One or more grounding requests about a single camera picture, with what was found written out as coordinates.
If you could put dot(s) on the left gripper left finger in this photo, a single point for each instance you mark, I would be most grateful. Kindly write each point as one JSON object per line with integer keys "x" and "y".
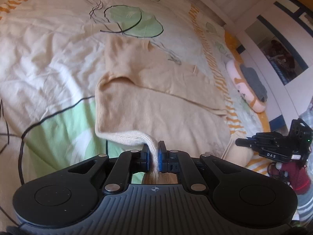
{"x": 121, "y": 169}

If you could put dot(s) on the orange bed sheet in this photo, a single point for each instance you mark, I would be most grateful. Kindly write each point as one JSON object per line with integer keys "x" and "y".
{"x": 231, "y": 43}

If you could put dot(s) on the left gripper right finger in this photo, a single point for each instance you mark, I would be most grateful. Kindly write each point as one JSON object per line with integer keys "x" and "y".
{"x": 181, "y": 164}

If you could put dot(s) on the beige knit sweater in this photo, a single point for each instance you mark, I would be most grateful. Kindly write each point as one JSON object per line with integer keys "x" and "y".
{"x": 145, "y": 97}

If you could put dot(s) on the white leaf-print duvet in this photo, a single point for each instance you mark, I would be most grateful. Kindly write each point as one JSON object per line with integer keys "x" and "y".
{"x": 52, "y": 56}

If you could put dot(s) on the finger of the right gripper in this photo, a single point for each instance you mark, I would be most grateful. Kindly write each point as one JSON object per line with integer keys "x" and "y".
{"x": 246, "y": 142}

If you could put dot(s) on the red gloved right hand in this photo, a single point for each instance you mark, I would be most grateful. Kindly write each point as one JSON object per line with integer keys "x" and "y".
{"x": 291, "y": 173}

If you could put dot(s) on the folded blue grey garment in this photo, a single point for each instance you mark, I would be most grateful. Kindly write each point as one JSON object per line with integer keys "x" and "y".
{"x": 254, "y": 82}

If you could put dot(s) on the white wooden bed frame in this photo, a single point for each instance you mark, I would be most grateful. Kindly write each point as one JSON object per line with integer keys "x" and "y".
{"x": 275, "y": 38}

